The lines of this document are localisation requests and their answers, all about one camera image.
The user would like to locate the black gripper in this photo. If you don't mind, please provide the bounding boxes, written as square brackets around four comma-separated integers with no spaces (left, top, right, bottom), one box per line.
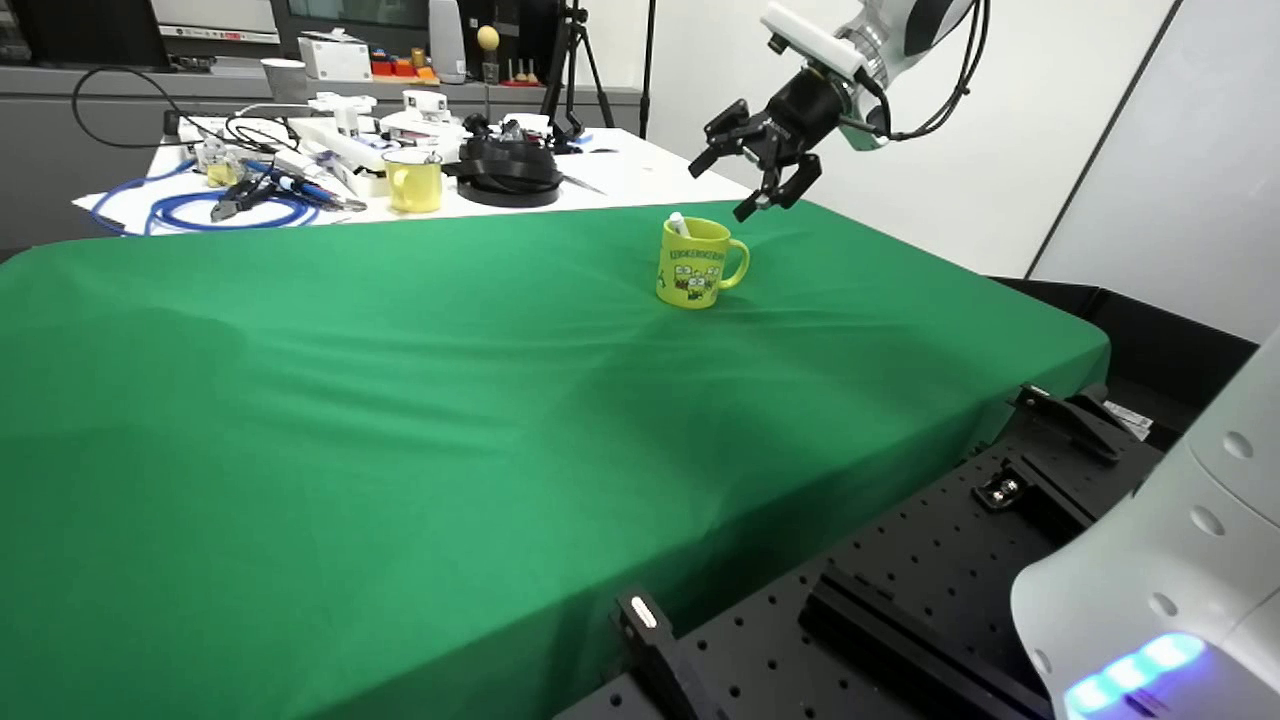
[686,63,860,227]

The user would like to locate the yellow cartoon mug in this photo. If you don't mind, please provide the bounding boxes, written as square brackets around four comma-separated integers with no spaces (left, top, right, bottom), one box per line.
[652,216,758,313]

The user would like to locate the black vertical pole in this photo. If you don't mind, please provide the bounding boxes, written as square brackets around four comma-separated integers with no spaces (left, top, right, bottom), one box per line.
[635,0,661,139]

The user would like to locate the black round headset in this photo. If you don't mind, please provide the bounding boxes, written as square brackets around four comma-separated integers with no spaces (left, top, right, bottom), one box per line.
[453,117,567,206]

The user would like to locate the wooden ball on stand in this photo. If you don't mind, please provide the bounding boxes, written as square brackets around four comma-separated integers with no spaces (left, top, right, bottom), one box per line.
[474,19,510,84]

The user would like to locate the white device with lid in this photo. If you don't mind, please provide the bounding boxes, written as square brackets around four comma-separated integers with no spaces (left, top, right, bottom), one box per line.
[375,87,474,153]

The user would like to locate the translucent yellow cup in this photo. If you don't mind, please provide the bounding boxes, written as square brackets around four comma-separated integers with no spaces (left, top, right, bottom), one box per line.
[379,148,448,220]

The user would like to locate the black toggle clamp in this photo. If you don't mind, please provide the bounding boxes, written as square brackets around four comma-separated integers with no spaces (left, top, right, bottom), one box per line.
[1018,378,1152,462]

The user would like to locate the dark computer monitor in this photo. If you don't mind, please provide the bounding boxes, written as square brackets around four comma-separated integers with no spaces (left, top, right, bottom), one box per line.
[270,0,442,57]

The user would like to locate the small white box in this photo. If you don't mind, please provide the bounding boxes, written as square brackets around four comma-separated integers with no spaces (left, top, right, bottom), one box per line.
[292,29,375,84]

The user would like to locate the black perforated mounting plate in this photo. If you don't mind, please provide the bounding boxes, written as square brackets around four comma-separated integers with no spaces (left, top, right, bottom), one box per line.
[558,276,1263,720]

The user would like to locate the green table cloth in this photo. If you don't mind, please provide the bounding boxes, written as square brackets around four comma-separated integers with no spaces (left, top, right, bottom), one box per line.
[0,195,1111,720]

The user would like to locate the black clamp with white label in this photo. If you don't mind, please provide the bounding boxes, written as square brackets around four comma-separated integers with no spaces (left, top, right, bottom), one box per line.
[614,592,700,720]

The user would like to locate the black office chair back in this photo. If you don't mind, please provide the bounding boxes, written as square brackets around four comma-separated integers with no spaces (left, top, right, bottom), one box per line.
[8,0,175,73]

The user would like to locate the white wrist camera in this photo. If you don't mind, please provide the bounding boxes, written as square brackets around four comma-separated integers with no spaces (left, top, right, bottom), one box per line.
[758,0,871,84]

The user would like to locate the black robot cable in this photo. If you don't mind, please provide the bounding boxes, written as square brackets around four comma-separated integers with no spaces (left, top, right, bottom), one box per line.
[854,0,1001,148]

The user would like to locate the black camera tripod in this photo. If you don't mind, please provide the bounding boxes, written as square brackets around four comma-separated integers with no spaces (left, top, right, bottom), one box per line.
[541,0,619,139]

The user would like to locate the black bracket with metal screw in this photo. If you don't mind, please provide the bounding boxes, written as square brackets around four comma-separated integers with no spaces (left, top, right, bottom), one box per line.
[974,453,1099,540]

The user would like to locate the long black bar bracket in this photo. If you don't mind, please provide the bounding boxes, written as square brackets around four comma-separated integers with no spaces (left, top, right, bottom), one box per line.
[797,557,1055,720]

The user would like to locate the black handled pliers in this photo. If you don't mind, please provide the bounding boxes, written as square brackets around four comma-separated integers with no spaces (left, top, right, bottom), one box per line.
[207,172,288,225]

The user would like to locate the blue coiled cable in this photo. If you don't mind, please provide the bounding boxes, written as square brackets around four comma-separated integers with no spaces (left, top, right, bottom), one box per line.
[90,159,333,241]

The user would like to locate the black looped cable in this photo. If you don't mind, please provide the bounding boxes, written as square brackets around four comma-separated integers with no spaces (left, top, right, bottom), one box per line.
[67,58,194,153]

